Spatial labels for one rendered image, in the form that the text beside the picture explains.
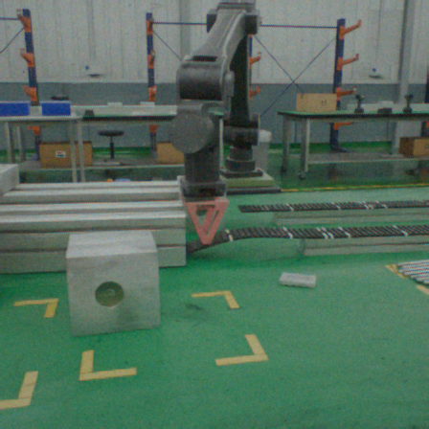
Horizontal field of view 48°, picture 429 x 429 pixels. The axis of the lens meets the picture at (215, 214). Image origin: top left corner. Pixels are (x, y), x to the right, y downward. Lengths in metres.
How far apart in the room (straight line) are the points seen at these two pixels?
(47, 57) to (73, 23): 0.68
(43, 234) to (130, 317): 0.25
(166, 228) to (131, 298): 0.22
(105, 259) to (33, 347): 0.12
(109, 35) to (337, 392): 8.14
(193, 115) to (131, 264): 0.24
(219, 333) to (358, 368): 0.16
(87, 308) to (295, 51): 8.53
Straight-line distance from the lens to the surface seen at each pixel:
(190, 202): 0.74
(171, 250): 0.75
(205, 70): 0.75
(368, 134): 9.60
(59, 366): 0.53
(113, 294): 0.56
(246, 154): 1.41
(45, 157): 5.72
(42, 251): 0.78
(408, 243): 0.90
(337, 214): 1.03
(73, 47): 8.45
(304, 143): 5.83
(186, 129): 0.68
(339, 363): 0.53
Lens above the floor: 1.05
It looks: 15 degrees down
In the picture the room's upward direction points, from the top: straight up
